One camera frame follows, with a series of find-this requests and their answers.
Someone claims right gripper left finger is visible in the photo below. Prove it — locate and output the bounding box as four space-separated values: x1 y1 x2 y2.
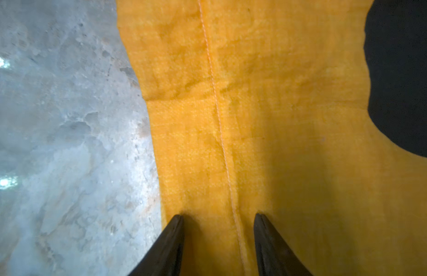
129 215 185 276

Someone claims yellow pillowcase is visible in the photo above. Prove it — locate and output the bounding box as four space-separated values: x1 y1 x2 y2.
117 1 427 276

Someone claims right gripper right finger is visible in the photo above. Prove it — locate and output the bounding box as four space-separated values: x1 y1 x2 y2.
253 213 312 276

